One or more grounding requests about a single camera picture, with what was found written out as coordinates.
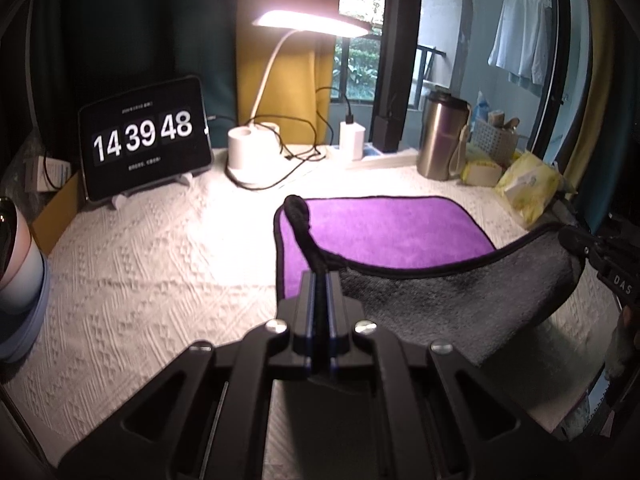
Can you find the white textured tablecloth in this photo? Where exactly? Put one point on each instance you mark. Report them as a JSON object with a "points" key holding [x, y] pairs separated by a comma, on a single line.
{"points": [[132, 288]]}

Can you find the yellow tissue box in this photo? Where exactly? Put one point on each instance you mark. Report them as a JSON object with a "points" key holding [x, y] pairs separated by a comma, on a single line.
{"points": [[479, 169]]}

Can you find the white plastic basket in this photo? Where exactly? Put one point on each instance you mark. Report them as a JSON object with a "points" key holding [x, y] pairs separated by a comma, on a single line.
{"points": [[498, 143]]}

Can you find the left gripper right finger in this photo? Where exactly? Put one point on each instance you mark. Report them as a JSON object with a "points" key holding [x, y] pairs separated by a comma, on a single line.
{"points": [[436, 416]]}

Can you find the yellow curtain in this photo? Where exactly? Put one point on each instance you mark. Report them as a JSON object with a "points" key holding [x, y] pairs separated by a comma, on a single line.
{"points": [[304, 64]]}

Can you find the dark green curtain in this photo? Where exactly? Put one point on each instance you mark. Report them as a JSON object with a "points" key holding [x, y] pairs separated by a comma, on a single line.
{"points": [[83, 51]]}

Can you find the purple and grey towel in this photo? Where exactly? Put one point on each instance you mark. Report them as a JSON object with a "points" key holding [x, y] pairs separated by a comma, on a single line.
{"points": [[425, 269]]}

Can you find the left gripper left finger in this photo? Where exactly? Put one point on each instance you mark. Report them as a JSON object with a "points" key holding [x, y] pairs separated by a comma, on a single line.
{"points": [[203, 416]]}

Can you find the yellow tissue pack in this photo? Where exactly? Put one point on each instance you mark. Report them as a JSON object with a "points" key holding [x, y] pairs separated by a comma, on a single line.
{"points": [[527, 188]]}

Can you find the white desk lamp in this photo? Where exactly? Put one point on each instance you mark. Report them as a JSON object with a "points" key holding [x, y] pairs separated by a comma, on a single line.
{"points": [[258, 158]]}

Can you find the white charger plug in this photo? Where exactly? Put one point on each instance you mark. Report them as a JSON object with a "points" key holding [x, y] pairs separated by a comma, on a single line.
{"points": [[351, 141]]}

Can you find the white hanging shirt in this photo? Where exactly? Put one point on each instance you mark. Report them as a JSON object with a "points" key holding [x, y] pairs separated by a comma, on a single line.
{"points": [[522, 41]]}

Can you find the black tablet clock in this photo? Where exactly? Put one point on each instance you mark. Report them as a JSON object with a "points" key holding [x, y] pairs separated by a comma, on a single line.
{"points": [[143, 137]]}

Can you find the stainless steel tumbler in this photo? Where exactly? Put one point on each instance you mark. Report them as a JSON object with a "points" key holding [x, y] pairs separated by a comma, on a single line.
{"points": [[445, 131]]}

